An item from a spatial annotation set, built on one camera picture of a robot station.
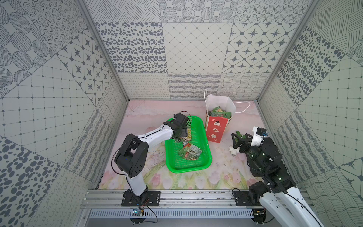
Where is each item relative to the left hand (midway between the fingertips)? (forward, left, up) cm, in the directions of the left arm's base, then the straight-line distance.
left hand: (181, 129), depth 93 cm
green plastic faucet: (+2, -41, -7) cm, 42 cm away
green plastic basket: (-5, -13, -5) cm, 15 cm away
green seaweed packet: (-12, -6, -7) cm, 15 cm away
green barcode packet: (+11, -25, +5) cm, 28 cm away
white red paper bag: (-2, -22, +7) cm, 23 cm away
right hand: (-12, -32, +14) cm, 37 cm away
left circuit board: (-45, +20, -9) cm, 50 cm away
